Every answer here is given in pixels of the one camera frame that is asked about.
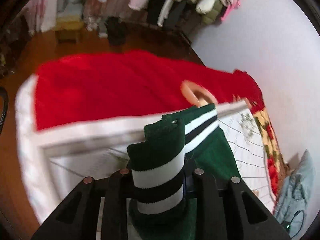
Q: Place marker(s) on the pink garment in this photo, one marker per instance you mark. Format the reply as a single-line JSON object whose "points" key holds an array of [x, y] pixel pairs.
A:
{"points": [[232, 10]]}

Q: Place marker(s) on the red floral blanket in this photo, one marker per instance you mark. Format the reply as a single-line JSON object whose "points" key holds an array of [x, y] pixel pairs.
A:
{"points": [[112, 92]]}

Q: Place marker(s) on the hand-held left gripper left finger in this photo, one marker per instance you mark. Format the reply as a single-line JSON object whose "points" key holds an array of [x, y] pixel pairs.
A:
{"points": [[120, 187]]}

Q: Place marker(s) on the white quilted mattress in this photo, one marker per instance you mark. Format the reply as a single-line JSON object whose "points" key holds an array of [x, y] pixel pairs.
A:
{"points": [[23, 120]]}

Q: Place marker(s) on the green and white varsity jacket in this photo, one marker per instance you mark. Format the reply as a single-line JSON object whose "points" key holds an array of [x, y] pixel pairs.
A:
{"points": [[160, 140]]}

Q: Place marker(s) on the light blue pillow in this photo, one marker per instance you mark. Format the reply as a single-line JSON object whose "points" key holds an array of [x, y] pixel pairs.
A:
{"points": [[297, 180]]}

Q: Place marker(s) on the black bag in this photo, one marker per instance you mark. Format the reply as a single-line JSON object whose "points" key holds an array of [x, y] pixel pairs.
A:
{"points": [[116, 30]]}

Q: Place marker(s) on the yellow stool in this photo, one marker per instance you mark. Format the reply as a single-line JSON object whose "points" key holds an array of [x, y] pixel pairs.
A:
{"points": [[68, 28]]}

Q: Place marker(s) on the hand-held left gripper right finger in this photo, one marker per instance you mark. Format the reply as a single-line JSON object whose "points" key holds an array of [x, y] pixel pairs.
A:
{"points": [[190, 187]]}

